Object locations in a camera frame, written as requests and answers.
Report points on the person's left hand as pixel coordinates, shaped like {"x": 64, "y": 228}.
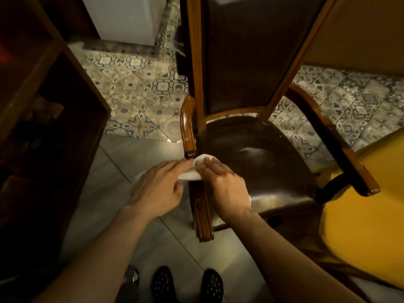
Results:
{"x": 154, "y": 189}

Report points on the person's right forearm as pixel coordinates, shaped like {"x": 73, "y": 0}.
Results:
{"x": 290, "y": 265}

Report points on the person's left forearm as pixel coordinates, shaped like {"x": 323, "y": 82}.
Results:
{"x": 94, "y": 258}

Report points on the yellow cushion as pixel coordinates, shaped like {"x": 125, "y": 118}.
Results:
{"x": 369, "y": 217}

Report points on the person's right fingers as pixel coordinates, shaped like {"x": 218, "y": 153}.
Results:
{"x": 213, "y": 167}

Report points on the person's left black shoe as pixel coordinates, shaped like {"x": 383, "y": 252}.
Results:
{"x": 163, "y": 285}

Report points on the person's left thumb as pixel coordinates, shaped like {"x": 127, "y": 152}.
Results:
{"x": 178, "y": 194}

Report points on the dark wooden shelf cabinet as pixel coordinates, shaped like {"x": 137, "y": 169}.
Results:
{"x": 41, "y": 132}

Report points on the white cleaning cloth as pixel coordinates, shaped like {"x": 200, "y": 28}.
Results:
{"x": 192, "y": 173}

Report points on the person's black shoe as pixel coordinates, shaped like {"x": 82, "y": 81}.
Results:
{"x": 212, "y": 286}
{"x": 163, "y": 285}

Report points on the person's right black shoe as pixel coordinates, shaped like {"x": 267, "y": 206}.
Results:
{"x": 212, "y": 286}

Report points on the wooden armchair with leather seat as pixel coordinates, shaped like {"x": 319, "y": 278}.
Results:
{"x": 258, "y": 123}

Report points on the person's right hand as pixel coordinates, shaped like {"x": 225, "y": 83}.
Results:
{"x": 225, "y": 189}

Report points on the white appliance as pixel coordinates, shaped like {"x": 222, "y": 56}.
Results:
{"x": 126, "y": 18}

